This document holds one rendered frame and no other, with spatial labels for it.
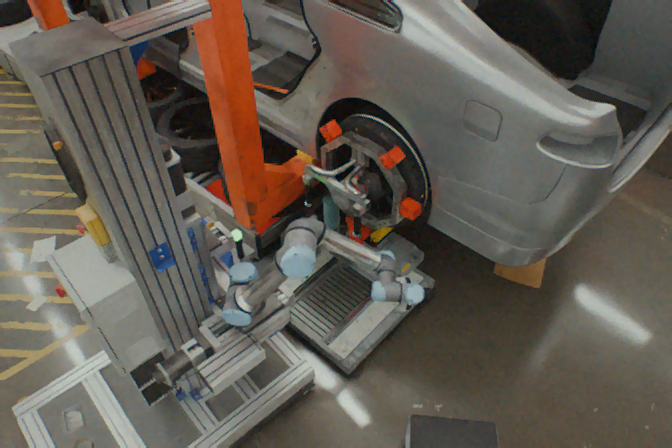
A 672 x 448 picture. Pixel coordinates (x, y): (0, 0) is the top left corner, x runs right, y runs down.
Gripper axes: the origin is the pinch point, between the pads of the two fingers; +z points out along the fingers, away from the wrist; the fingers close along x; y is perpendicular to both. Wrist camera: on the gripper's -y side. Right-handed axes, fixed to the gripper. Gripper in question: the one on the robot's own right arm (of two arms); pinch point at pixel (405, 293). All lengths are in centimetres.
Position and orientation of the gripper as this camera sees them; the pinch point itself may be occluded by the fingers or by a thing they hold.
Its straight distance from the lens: 235.9
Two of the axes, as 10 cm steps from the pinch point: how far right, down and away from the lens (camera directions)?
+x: 0.0, 9.9, -1.3
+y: -10.0, 0.0, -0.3
